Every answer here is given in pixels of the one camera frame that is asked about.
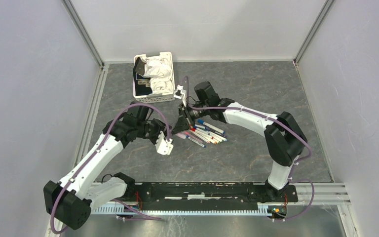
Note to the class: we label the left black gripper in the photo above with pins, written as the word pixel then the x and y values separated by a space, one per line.
pixel 160 127

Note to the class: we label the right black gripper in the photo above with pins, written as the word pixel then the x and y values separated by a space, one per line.
pixel 184 123

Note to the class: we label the pink highlighter pen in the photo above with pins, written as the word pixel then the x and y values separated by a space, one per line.
pixel 181 135

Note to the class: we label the blue cap white marker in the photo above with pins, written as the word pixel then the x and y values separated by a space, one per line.
pixel 210 126

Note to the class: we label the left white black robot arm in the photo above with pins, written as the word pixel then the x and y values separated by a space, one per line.
pixel 71 200

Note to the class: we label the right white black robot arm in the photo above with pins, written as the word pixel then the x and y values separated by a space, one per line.
pixel 283 136

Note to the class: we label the grey blue pen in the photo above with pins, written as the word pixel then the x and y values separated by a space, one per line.
pixel 193 139

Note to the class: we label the red cap white marker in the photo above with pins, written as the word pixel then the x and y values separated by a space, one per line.
pixel 204 138

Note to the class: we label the white plastic basket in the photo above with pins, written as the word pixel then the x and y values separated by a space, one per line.
pixel 156 98

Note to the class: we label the green cap white marker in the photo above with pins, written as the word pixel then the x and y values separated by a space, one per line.
pixel 211 134

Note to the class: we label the black cloth with label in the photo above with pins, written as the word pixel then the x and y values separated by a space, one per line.
pixel 141 84

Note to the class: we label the white crumpled cloth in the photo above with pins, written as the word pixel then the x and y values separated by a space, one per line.
pixel 159 69

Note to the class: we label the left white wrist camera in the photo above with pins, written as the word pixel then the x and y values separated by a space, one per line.
pixel 164 145

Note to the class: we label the black mounting base plate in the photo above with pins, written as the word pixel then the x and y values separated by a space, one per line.
pixel 206 196

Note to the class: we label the white slotted cable duct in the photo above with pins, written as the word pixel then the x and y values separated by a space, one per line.
pixel 119 209

